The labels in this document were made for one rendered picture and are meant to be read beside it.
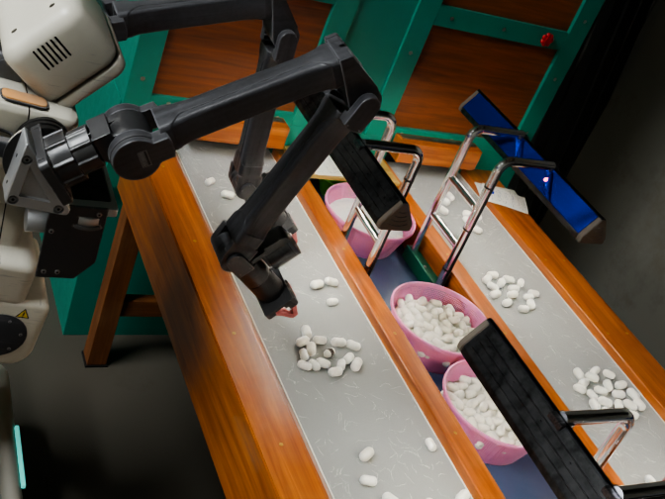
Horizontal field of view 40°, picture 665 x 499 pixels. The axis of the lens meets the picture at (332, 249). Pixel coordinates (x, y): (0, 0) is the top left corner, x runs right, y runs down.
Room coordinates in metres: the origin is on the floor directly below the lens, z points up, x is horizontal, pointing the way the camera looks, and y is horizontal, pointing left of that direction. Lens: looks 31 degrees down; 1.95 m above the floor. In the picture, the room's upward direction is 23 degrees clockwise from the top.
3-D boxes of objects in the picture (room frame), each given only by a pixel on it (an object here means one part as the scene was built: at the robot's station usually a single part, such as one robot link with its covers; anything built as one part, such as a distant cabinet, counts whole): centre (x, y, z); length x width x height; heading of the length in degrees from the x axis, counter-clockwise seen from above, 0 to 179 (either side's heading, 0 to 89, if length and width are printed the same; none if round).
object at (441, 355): (1.87, -0.31, 0.72); 0.27 x 0.27 x 0.10
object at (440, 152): (2.64, -0.18, 0.83); 0.30 x 0.06 x 0.07; 125
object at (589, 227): (2.25, -0.38, 1.08); 0.62 x 0.08 x 0.07; 35
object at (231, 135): (2.25, 0.38, 0.83); 0.30 x 0.06 x 0.07; 125
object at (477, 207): (2.20, -0.32, 0.90); 0.20 x 0.19 x 0.45; 35
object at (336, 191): (2.23, -0.06, 0.72); 0.27 x 0.27 x 0.10
